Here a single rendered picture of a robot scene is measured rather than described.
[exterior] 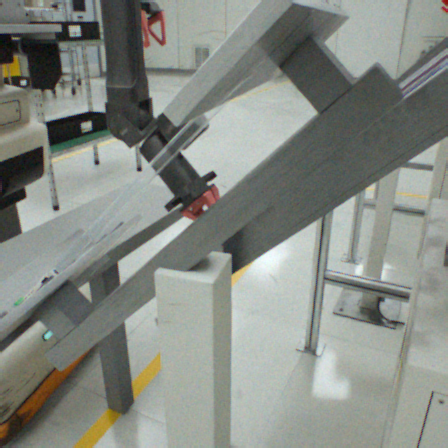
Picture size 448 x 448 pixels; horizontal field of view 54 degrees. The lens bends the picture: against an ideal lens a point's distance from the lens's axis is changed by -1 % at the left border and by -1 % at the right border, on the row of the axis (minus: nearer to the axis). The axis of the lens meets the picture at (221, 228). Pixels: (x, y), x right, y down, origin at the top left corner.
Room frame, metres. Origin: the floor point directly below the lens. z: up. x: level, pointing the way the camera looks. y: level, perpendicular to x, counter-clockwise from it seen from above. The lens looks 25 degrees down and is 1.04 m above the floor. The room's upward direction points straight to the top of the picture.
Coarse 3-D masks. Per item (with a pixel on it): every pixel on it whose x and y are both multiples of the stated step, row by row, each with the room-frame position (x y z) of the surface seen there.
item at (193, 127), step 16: (208, 112) 0.37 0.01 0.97; (192, 128) 0.37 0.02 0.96; (176, 144) 0.37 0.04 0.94; (160, 160) 0.38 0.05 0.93; (144, 176) 0.39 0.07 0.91; (128, 192) 0.39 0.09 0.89; (112, 208) 0.40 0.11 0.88; (96, 224) 0.40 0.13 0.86; (80, 240) 0.41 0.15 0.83; (64, 256) 0.42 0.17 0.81; (48, 272) 0.43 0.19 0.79
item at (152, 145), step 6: (156, 132) 0.74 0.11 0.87; (150, 138) 0.74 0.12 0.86; (156, 138) 0.74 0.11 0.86; (162, 138) 0.75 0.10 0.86; (144, 144) 0.74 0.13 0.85; (150, 144) 0.74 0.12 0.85; (156, 144) 0.74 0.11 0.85; (162, 144) 0.74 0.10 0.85; (144, 150) 0.74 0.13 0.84; (150, 150) 0.74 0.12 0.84; (156, 150) 0.73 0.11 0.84; (144, 156) 0.75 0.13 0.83; (150, 156) 0.73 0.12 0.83; (150, 162) 0.74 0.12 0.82
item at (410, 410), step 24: (432, 216) 0.97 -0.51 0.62; (432, 240) 0.84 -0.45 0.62; (432, 264) 0.74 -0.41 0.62; (432, 288) 0.65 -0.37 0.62; (408, 312) 0.91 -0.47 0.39; (432, 312) 0.58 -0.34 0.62; (408, 336) 0.56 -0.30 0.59; (432, 336) 0.52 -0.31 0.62; (408, 360) 0.47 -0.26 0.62; (432, 360) 0.47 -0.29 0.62; (408, 384) 0.47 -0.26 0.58; (432, 384) 0.45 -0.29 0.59; (408, 408) 0.46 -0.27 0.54; (432, 408) 0.45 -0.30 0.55; (384, 432) 0.69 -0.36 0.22; (408, 432) 0.46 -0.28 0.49; (432, 432) 0.45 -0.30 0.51
